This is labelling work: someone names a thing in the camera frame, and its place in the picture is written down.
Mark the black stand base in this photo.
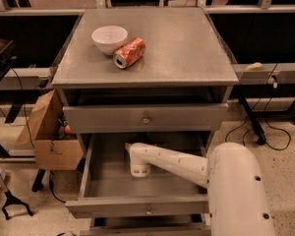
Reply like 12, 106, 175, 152
0, 172, 33, 220

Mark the white ceramic bowl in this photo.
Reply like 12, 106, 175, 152
91, 26, 128, 55

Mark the small yellow sponge piece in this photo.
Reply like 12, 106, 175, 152
246, 62, 262, 71

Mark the grey open middle drawer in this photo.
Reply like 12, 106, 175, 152
66, 133, 208, 218

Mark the grey drawer cabinet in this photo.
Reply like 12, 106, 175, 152
51, 7, 240, 236

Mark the grey top drawer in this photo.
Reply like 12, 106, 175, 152
63, 103, 228, 134

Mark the black desk leg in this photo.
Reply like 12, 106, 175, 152
239, 97, 266, 146

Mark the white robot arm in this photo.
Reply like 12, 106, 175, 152
126, 143, 275, 236

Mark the black floor cable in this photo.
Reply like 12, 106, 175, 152
224, 96, 292, 152

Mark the orange soda can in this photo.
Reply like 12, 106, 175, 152
113, 37, 146, 69

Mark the grey bottom drawer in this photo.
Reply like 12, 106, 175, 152
80, 214, 211, 236

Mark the brown cardboard box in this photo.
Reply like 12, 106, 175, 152
15, 89, 84, 170

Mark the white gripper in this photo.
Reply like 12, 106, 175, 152
125, 143, 150, 177

